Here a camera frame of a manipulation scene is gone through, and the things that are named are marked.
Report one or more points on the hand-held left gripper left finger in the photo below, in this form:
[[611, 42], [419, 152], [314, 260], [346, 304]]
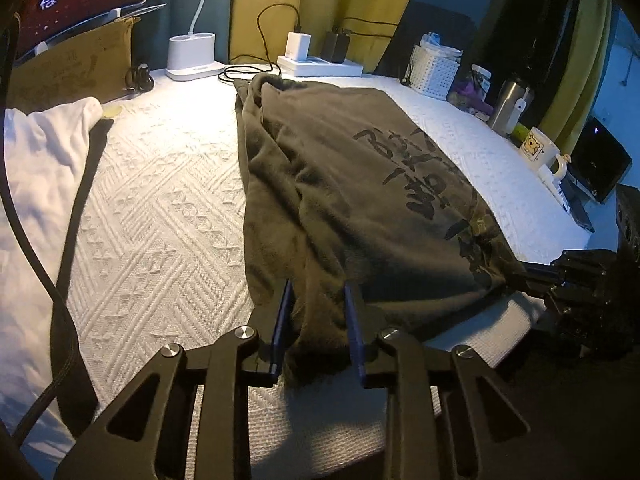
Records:
[[280, 325]]

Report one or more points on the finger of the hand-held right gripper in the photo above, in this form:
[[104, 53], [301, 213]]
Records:
[[537, 275]]

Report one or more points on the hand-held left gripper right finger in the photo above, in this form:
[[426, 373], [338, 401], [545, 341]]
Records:
[[352, 330]]

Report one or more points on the olive printed t-shirt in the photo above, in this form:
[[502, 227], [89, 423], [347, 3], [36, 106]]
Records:
[[350, 185]]

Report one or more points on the black phone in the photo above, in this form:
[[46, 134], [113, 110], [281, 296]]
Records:
[[580, 212]]

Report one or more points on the white bear mug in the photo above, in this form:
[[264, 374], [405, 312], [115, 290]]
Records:
[[537, 150]]

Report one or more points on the small dark screen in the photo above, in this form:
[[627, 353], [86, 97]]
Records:
[[600, 160]]

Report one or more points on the white textured mat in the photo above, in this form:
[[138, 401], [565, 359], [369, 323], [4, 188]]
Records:
[[175, 210]]

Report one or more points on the steel thermos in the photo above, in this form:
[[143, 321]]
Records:
[[505, 105]]

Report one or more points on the purple packet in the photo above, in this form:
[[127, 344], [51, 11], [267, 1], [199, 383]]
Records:
[[475, 105]]

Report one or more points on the white printed cup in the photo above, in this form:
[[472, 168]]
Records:
[[481, 77]]

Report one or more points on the white slatted basket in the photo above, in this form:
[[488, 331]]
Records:
[[435, 75]]

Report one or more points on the crumpled white plastic packet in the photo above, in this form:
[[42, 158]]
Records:
[[440, 45]]

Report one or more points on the white power strip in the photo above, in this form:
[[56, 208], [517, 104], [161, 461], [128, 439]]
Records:
[[320, 68]]

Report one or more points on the black chair back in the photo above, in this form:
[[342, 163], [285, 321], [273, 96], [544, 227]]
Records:
[[440, 17]]

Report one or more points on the white charger adapter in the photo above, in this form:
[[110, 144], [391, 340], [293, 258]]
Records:
[[298, 46]]

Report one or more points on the black charger adapter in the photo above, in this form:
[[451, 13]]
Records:
[[343, 49], [328, 46]]

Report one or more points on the white lamp base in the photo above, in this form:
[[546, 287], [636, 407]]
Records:
[[192, 55]]

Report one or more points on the white garment with black trim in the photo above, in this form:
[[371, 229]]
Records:
[[40, 160]]

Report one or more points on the cardboard box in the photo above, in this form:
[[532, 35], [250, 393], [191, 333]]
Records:
[[65, 70]]

